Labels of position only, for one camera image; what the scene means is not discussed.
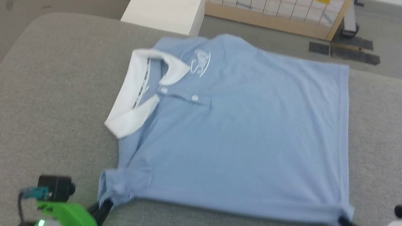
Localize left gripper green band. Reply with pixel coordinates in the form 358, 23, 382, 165
19, 187, 115, 226

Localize light blue polo shirt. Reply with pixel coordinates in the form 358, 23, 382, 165
92, 18, 378, 226

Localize grey fabric sofa seat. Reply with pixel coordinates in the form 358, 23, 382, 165
0, 1, 402, 226

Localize large black floor tape patch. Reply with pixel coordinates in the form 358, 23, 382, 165
329, 33, 383, 66

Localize small black floor tape patch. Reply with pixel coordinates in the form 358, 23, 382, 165
308, 42, 331, 56

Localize grey metal partition foot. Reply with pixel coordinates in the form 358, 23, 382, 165
339, 0, 364, 39

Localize white rectangular box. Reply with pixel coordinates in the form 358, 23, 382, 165
120, 0, 206, 37

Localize left camera cable teal plug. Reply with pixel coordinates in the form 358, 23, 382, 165
15, 184, 45, 226

